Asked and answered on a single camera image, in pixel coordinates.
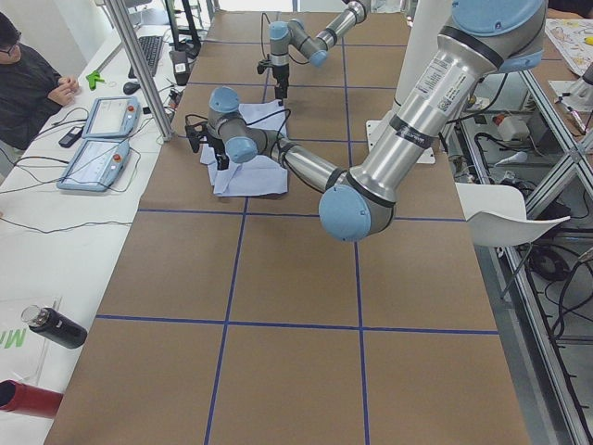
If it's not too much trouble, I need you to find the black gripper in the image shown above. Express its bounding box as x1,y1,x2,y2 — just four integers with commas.
208,138,230,171
272,64,289,99

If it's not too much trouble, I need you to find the blue striped button shirt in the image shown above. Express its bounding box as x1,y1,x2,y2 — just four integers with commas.
200,100,288,197

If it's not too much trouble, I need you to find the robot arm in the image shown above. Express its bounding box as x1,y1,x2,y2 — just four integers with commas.
206,1,548,241
258,0,372,101

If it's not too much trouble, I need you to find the upper teach pendant tablet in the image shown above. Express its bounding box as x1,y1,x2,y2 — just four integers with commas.
82,95,142,138

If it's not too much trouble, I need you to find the teach pendant tablet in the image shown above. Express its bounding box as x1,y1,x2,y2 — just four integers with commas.
82,95,142,138
57,138,130,192

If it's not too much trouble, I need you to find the black computer mouse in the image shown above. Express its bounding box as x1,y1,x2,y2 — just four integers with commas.
122,82,141,95

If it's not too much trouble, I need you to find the lower teach pendant tablet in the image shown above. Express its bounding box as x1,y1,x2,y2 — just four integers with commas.
57,138,130,192

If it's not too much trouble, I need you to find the black keyboard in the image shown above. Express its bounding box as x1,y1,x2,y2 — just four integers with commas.
138,35,163,76

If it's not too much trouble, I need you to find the green plastic tool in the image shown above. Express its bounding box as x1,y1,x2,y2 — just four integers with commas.
85,70,105,91

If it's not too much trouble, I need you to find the black phone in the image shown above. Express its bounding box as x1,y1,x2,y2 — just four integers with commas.
58,126,82,148

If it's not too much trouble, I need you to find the seated person in black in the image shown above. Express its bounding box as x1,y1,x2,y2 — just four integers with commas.
1,15,79,150

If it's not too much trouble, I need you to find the black water bottle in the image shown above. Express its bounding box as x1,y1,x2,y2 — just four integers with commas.
21,305,87,350

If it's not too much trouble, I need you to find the white plastic chair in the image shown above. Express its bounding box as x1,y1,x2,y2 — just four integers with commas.
455,183,570,248

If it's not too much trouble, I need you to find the red bottle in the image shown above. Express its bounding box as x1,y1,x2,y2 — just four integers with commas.
1,380,63,419

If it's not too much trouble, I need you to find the aluminium frame post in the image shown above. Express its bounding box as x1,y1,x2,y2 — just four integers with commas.
105,0,173,142

